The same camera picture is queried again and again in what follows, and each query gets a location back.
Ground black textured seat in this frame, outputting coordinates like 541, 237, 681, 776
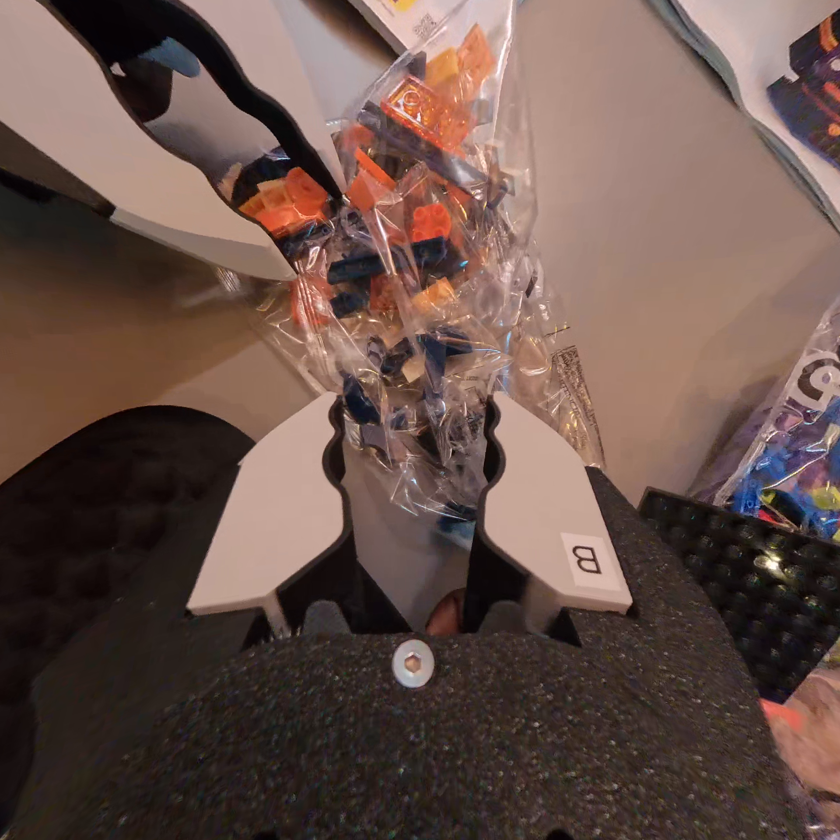
0, 406, 258, 798

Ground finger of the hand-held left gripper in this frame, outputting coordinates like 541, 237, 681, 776
66, 0, 347, 199
0, 0, 298, 282

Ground instruction booklet with controller picture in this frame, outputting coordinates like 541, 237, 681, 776
346, 0, 519, 56

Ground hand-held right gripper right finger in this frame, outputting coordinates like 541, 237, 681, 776
463, 392, 635, 636

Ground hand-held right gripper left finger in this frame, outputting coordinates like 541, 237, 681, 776
185, 392, 398, 637

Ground instruction booklet with dark model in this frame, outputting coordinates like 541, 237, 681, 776
669, 0, 840, 234

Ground black studded baseplate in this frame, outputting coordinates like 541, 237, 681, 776
638, 487, 840, 702

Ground clear bag of blue bricks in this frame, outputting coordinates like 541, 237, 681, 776
688, 308, 840, 546

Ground pinkish plastic bag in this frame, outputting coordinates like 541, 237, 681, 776
760, 646, 840, 840

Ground clear bag of orange bricks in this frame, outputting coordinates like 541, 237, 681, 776
252, 0, 606, 536

